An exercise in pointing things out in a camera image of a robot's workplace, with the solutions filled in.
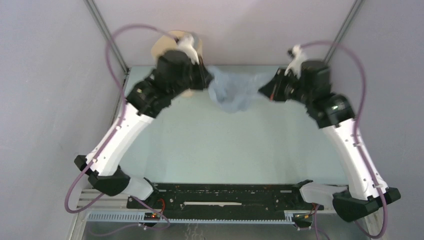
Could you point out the left aluminium frame post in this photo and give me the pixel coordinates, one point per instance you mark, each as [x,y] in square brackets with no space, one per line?
[106,33]

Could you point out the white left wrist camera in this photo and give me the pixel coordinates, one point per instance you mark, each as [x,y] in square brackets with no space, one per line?
[191,45]

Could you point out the cream plastic trash bin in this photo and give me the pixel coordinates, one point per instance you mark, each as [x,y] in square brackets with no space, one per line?
[159,49]

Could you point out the aluminium frame post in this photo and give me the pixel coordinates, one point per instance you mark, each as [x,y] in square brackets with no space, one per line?
[106,33]
[344,28]

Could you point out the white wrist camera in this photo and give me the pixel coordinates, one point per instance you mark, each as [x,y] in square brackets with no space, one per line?
[191,45]
[297,58]

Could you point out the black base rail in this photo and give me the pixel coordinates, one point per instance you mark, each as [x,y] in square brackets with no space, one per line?
[228,202]

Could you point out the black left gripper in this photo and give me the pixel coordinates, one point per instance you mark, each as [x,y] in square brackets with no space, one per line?
[204,77]

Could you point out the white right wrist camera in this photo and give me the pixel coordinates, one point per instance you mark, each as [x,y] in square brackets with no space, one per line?
[297,58]

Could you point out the right aluminium frame post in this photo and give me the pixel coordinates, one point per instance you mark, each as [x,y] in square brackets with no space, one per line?
[344,28]

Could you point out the small electronics board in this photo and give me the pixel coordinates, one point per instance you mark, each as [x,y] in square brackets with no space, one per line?
[151,216]

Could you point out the translucent blue trash bag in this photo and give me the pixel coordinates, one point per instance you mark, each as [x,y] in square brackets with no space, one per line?
[235,91]

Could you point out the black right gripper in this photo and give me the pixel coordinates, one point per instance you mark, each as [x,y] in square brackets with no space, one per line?
[272,89]

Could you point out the white slotted cable duct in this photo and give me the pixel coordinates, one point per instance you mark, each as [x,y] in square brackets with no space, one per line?
[133,212]

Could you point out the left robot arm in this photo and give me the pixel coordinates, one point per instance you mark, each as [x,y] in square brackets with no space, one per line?
[140,107]

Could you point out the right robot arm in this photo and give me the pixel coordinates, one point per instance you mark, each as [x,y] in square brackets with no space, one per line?
[366,191]

